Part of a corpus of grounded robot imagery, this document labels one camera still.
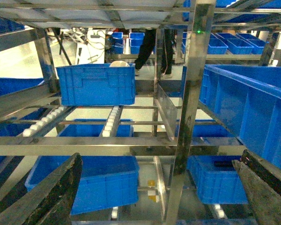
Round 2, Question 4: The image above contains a blue crate on rollers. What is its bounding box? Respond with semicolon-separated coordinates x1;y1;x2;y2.
56;63;136;106

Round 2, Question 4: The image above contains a person in black trousers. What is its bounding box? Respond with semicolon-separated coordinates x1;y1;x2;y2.
133;27;174;79

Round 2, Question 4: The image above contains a clear acrylic divider panel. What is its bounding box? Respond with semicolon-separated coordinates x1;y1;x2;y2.
155;84;177;140

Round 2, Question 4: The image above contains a white roller track left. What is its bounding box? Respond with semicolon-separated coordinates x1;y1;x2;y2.
22;106;66;137

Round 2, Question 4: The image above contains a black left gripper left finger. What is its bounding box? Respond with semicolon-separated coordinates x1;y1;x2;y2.
0;153;82;225

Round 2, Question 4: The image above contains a large blue crate right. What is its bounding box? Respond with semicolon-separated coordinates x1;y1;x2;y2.
200;65;281;169

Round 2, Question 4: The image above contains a blue crate far left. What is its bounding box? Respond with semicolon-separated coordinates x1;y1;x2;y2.
0;78;44;96

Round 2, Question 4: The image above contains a blue crate lower right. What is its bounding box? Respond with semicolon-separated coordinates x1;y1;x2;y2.
187;156;248;204

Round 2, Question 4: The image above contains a white roller track middle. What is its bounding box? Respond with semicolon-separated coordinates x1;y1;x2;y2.
102;106;119;137

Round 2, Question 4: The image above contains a blue crate middle layer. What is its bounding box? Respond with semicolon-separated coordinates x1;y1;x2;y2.
58;124;133;137

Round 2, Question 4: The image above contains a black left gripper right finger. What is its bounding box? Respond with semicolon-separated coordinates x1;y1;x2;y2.
232;150;281;225

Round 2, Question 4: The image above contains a white roller track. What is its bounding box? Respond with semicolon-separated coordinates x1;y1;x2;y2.
102;106;119;137
22;106;66;137

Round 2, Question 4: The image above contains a blue crate lower left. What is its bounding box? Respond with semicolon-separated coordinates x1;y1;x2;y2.
25;155;140;216

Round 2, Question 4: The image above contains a stainless steel shelf rack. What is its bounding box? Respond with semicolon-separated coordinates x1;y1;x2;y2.
0;0;281;225

